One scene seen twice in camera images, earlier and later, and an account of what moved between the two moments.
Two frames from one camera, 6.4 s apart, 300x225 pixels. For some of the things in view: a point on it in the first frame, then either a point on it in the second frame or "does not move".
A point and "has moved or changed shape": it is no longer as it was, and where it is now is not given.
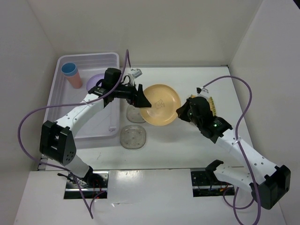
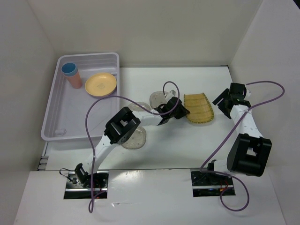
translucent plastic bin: [104, 123] does not move
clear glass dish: [132, 137] does not move
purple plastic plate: [93, 80] has moved or changed shape
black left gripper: [142, 101] -> [183, 111]
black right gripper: [181, 111] -> [224, 94]
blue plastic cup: [69, 69] does not move
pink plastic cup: [75, 80] does not move
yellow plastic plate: [164, 102] has moved or changed shape
